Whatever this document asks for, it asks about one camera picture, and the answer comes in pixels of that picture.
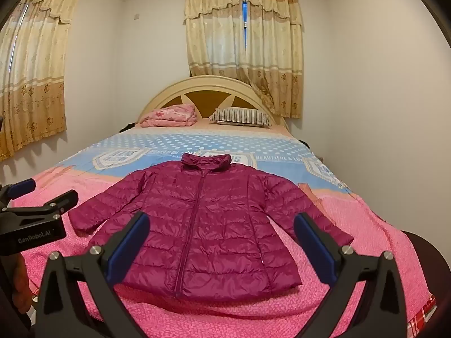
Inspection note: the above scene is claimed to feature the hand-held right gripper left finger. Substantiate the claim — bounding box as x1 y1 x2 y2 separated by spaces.
35 212 152 338

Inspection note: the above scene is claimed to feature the pink folded blanket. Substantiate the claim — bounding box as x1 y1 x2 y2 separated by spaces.
140 104 197 129

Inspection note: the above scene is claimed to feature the dark brown furniture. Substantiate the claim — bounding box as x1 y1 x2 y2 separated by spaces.
400 230 449 312

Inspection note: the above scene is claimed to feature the magenta puffer jacket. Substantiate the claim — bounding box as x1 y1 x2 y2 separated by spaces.
68 153 355 303

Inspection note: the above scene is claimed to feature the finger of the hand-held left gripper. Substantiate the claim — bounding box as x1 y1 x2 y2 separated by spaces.
0 189 79 223
0 179 37 212

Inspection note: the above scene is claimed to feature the striped pillow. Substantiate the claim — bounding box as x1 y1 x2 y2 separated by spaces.
209 107 273 128

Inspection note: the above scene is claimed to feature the red plaid cloth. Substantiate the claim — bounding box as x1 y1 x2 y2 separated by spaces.
406 296 437 332

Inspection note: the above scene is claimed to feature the cream arched headboard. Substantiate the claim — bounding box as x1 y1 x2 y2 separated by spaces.
137 75 290 132

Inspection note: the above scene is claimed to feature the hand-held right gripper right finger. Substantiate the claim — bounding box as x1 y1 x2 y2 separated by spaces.
294 213 409 338

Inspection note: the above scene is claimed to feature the beige floral curtain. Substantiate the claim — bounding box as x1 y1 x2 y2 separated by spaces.
245 0 304 119
183 0 248 78
0 0 83 163

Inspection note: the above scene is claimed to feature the pink and blue printed bedspread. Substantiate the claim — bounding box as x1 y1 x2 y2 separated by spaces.
7 126 437 338

